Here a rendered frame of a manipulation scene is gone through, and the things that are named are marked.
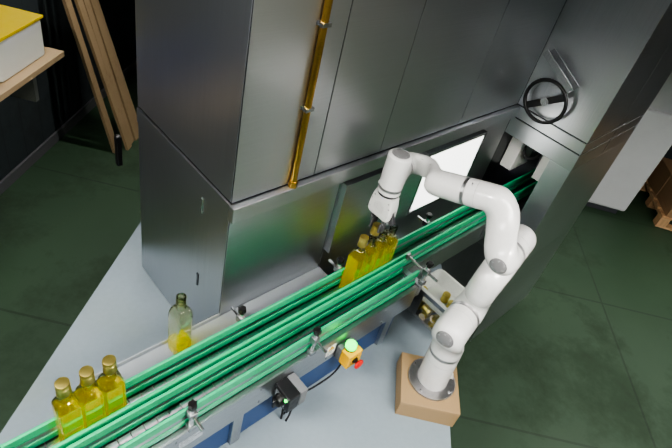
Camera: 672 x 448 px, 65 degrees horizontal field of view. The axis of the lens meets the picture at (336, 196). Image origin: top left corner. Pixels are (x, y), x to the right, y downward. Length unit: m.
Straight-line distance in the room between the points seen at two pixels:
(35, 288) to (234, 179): 2.17
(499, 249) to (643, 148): 3.68
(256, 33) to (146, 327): 1.38
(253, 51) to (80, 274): 2.45
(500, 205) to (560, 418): 2.14
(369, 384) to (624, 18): 1.78
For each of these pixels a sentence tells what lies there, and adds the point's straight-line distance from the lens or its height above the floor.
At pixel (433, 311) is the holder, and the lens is 2.31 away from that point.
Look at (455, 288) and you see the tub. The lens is 2.40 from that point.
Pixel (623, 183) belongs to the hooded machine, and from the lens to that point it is 5.36.
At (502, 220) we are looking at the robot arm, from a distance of 1.63.
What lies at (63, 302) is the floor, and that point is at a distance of 3.41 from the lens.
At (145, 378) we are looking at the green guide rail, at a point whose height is 1.11.
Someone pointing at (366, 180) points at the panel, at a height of 1.48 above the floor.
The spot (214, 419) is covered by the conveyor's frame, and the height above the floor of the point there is 1.02.
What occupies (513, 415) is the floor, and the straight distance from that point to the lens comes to 3.42.
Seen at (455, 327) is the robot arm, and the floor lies 1.25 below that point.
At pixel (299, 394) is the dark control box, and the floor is 1.00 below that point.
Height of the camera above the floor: 2.58
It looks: 37 degrees down
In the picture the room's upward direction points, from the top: 15 degrees clockwise
